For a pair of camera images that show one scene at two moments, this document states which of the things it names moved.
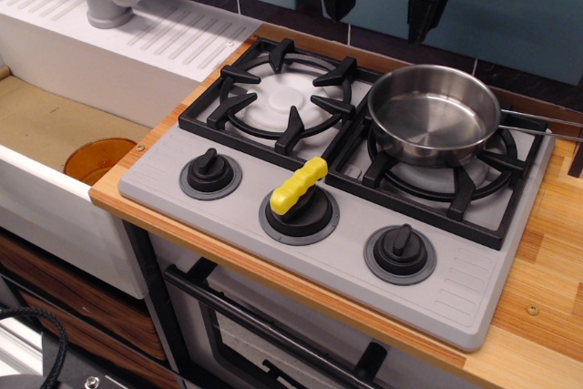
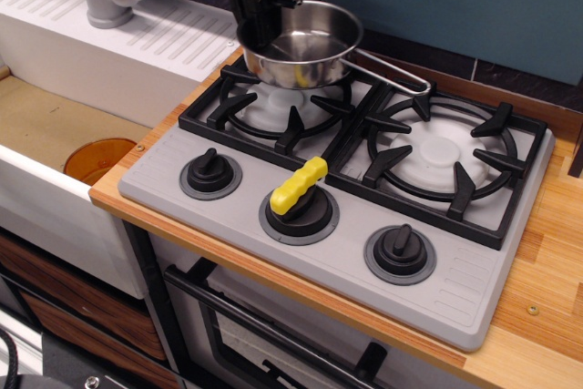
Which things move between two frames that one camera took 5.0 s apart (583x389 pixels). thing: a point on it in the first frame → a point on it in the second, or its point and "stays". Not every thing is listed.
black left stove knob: x=210 y=177 stays
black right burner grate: x=480 y=197 stays
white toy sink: x=66 y=83 stays
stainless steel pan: x=440 y=116 → x=316 y=39
